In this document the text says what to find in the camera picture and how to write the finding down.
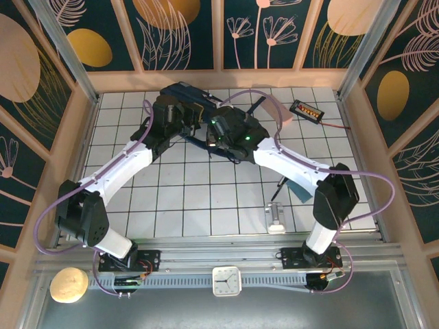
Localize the navy blue backpack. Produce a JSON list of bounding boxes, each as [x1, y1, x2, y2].
[[159, 81, 272, 165]]

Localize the black ballpoint pen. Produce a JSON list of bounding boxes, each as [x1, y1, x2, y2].
[[272, 176, 287, 202]]

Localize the small blue notebook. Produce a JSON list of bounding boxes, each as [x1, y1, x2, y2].
[[287, 180, 313, 203]]

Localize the black charger box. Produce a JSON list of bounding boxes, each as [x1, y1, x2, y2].
[[289, 99, 325, 123]]

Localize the white square clock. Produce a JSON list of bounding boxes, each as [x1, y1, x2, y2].
[[211, 265, 243, 297]]

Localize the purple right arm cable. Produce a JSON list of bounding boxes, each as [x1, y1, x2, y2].
[[221, 88, 394, 295]]

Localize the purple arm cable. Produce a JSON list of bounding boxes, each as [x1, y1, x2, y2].
[[221, 88, 394, 295], [36, 99, 154, 296]]

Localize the red wire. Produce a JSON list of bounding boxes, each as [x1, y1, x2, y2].
[[320, 119, 351, 130]]

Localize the aluminium frame post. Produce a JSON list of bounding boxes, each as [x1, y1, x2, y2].
[[27, 0, 101, 103], [337, 0, 402, 100]]

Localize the aluminium mounting rail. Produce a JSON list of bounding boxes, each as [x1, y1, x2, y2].
[[34, 239, 405, 273]]

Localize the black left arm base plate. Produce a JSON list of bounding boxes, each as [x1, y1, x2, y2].
[[98, 249, 162, 273]]

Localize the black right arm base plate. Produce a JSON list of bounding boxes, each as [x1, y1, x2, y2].
[[280, 245, 343, 270]]

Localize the grey slotted cable duct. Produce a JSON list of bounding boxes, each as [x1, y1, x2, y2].
[[88, 273, 309, 291]]

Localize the black adapter board with wires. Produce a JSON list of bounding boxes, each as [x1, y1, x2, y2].
[[112, 275, 147, 291], [306, 272, 344, 292]]

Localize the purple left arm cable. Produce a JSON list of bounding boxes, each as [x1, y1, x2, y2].
[[36, 99, 154, 296]]

